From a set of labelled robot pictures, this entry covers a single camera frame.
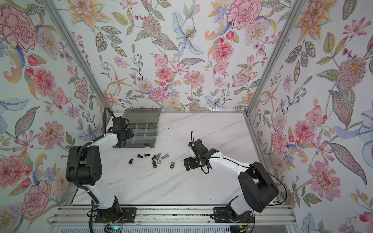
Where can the grey plastic organizer box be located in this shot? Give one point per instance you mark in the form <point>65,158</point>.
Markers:
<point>144,126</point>

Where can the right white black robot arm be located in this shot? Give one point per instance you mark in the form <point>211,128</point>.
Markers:
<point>258,189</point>

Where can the right aluminium corner post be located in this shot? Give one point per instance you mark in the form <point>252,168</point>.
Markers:
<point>294,13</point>

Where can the left aluminium corner post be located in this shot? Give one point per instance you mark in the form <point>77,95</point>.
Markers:
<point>62,28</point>

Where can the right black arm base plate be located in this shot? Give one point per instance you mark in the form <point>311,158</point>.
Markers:
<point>225,215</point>

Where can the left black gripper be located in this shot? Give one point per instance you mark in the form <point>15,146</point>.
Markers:
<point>130,133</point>

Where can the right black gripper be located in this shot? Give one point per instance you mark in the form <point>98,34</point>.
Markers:
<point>191,161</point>

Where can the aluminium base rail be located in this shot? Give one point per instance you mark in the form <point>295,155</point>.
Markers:
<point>172,214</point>

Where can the aluminium corner post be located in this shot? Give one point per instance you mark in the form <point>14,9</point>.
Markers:
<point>294,13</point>
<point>62,28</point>

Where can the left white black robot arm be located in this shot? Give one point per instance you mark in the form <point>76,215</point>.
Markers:
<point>84,167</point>

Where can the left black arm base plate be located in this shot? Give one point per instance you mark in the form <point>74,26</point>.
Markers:
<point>124,215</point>

